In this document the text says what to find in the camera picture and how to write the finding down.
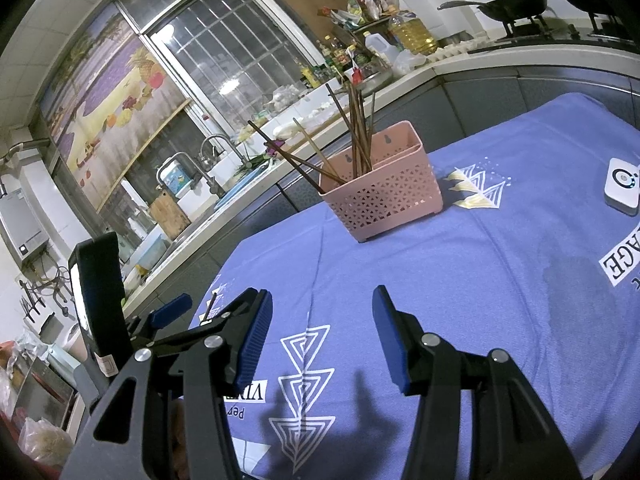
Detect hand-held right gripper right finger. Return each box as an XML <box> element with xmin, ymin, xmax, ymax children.
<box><xmin>371</xmin><ymin>285</ymin><xmax>583</xmax><ymax>480</ymax></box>

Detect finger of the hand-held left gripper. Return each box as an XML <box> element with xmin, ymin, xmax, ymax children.
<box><xmin>127</xmin><ymin>293</ymin><xmax>193</xmax><ymax>343</ymax></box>
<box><xmin>150</xmin><ymin>287</ymin><xmax>263</xmax><ymax>348</ymax></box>

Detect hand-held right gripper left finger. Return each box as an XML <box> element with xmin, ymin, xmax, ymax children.
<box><xmin>60</xmin><ymin>290</ymin><xmax>274</xmax><ymax>480</ymax></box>

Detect pink plastic utensil basket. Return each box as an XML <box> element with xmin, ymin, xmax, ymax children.
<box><xmin>318</xmin><ymin>120</ymin><xmax>444</xmax><ymax>244</ymax></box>

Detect group of brown chopsticks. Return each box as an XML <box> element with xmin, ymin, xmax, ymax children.
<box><xmin>247</xmin><ymin>82</ymin><xmax>378</xmax><ymax>196</ymax></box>

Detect wooden cutting board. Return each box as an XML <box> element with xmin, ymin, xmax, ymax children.
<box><xmin>149</xmin><ymin>191</ymin><xmax>192</xmax><ymax>241</ymax></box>

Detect white water heater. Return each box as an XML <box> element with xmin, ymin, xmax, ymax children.
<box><xmin>0</xmin><ymin>187</ymin><xmax>46</xmax><ymax>268</ymax></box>

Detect blue printed tablecloth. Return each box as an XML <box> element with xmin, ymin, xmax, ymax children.
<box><xmin>200</xmin><ymin>91</ymin><xmax>640</xmax><ymax>480</ymax></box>

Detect blue label plastic container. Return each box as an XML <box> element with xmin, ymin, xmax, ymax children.
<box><xmin>162</xmin><ymin>162</ymin><xmax>196</xmax><ymax>196</ymax></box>

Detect green scallions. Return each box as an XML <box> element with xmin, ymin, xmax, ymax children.
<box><xmin>234</xmin><ymin>156</ymin><xmax>273</xmax><ymax>175</ymax></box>

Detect tall arched steel faucet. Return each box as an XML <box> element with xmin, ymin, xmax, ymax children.
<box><xmin>200</xmin><ymin>133</ymin><xmax>241</xmax><ymax>196</ymax></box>

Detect barred kitchen window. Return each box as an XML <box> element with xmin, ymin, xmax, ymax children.
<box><xmin>117</xmin><ymin>0</ymin><xmax>361</xmax><ymax>131</ymax></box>

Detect row of seasoning bottles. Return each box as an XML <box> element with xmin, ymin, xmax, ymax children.
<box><xmin>300</xmin><ymin>32</ymin><xmax>381</xmax><ymax>88</ymax></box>

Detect small white device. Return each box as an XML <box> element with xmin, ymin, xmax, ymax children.
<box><xmin>603</xmin><ymin>158</ymin><xmax>640</xmax><ymax>217</ymax></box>

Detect clear plastic bag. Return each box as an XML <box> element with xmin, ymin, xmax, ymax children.
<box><xmin>392</xmin><ymin>50</ymin><xmax>428</xmax><ymax>78</ymax></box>

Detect white plastic jug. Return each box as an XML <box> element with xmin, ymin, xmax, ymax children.
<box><xmin>362</xmin><ymin>31</ymin><xmax>401</xmax><ymax>66</ymax></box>

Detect egg tray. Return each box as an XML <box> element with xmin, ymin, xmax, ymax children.
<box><xmin>430</xmin><ymin>40</ymin><xmax>488</xmax><ymax>63</ymax></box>

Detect large cooking oil bottle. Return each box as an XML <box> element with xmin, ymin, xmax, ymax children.
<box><xmin>389</xmin><ymin>10</ymin><xmax>438</xmax><ymax>56</ymax></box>

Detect black gas stove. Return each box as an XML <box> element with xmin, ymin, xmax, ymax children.
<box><xmin>480</xmin><ymin>10</ymin><xmax>640</xmax><ymax>53</ymax></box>

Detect fruit wall poster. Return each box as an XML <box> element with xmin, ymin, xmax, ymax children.
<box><xmin>40</xmin><ymin>10</ymin><xmax>193</xmax><ymax>211</ymax></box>

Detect black wok with handle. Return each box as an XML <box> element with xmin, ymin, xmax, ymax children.
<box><xmin>437</xmin><ymin>0</ymin><xmax>548</xmax><ymax>36</ymax></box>

